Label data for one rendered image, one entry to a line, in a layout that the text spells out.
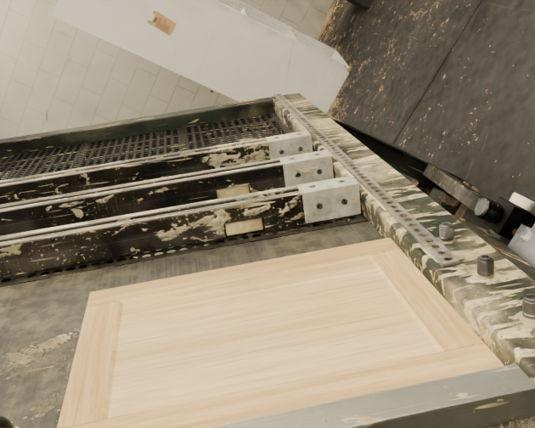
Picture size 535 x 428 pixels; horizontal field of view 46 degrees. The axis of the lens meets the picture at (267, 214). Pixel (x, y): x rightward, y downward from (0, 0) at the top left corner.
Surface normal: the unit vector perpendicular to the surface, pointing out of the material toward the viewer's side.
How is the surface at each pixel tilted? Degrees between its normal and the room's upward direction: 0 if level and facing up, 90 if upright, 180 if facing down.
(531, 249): 0
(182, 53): 90
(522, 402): 90
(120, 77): 90
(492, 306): 57
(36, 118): 90
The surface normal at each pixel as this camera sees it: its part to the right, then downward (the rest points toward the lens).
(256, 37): 0.08, 0.46
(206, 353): -0.13, -0.93
